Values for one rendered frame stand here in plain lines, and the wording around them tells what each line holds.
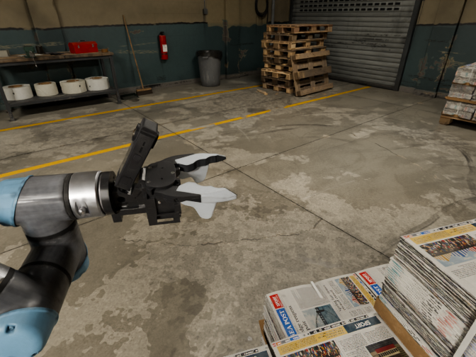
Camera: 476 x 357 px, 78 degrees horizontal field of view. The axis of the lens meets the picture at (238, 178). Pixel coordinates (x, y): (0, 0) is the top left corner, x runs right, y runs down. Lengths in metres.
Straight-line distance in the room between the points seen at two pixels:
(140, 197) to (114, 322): 1.45
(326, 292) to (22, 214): 0.96
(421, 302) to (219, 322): 1.25
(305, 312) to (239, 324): 0.74
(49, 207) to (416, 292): 0.69
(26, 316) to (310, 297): 0.89
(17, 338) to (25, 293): 0.05
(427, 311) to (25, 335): 0.67
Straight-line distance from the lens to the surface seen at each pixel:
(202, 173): 0.56
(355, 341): 0.80
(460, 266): 0.70
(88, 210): 0.51
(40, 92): 6.15
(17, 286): 0.49
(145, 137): 0.44
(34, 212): 0.53
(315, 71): 6.81
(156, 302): 1.94
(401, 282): 0.76
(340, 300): 1.17
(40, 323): 0.48
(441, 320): 0.72
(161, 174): 0.49
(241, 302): 1.87
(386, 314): 0.83
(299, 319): 1.09
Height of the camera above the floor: 1.47
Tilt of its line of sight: 29 degrees down
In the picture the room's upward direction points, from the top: straight up
